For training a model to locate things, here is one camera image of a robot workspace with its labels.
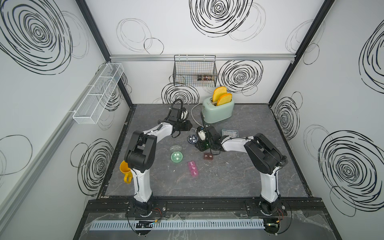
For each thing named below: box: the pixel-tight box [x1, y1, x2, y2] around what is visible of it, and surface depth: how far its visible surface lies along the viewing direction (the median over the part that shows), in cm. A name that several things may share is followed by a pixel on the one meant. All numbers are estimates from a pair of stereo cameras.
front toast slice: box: [216, 93, 233, 106], surface depth 98 cm
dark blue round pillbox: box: [187, 134, 199, 144], surface depth 101 cm
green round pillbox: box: [170, 145, 183, 163], surface depth 93 cm
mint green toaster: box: [202, 97, 235, 124], surface depth 104 cm
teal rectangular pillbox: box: [221, 129, 239, 137], surface depth 104 cm
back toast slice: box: [212, 86, 228, 102], surface depth 101 cm
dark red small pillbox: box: [203, 152, 214, 161], surface depth 93 cm
